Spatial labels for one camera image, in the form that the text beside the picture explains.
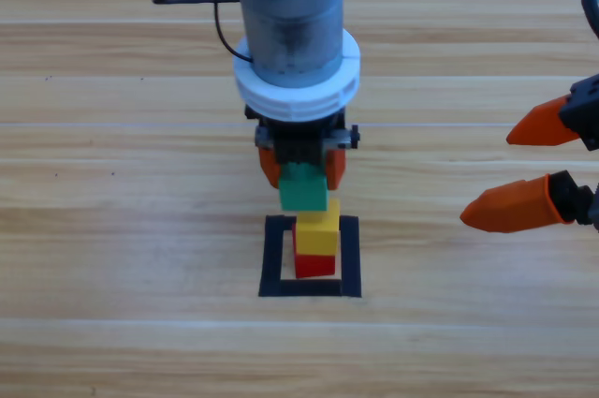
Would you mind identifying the yellow wooden cube block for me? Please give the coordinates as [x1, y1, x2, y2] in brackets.
[295, 198, 342, 257]

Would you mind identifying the thin black arm wire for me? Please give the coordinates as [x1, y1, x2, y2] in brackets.
[213, 0, 255, 63]

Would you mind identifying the red wooden cube block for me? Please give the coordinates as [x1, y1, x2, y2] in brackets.
[291, 222, 338, 280]

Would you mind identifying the green wooden cube block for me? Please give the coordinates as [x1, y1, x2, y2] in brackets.
[279, 161, 329, 212]

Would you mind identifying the black tape square outline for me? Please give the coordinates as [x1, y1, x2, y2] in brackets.
[257, 214, 363, 299]

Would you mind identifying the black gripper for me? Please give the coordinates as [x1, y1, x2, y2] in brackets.
[243, 105, 361, 191]
[459, 73, 599, 234]

